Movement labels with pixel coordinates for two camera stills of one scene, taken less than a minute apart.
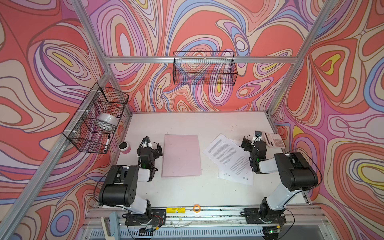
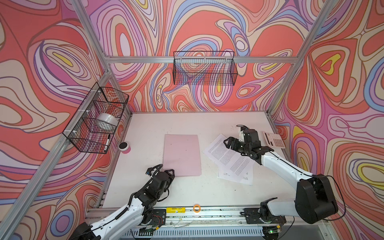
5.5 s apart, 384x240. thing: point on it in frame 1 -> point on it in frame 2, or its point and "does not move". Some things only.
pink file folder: x=181 y=155 does not move
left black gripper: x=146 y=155 -> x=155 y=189
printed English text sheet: x=229 y=155 does not move
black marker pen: x=106 y=143 does not move
